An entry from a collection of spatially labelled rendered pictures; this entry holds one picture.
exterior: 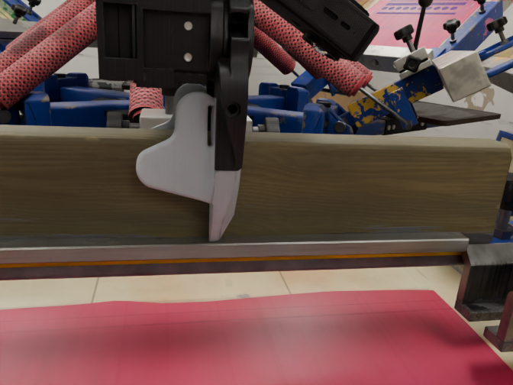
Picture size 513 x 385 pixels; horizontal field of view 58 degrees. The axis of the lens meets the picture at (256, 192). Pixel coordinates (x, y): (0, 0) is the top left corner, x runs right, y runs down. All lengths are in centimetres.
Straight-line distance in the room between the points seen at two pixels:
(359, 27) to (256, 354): 22
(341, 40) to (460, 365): 24
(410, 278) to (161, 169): 29
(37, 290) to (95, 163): 17
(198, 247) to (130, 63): 12
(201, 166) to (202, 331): 14
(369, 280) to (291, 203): 17
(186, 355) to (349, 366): 11
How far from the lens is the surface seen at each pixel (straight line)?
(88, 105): 98
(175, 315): 38
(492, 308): 40
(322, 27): 28
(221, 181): 26
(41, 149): 29
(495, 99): 330
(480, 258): 38
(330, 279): 45
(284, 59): 134
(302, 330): 37
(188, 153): 27
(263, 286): 42
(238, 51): 25
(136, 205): 30
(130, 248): 29
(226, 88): 25
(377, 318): 40
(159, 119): 52
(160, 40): 26
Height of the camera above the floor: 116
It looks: 18 degrees down
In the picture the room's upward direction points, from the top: 4 degrees clockwise
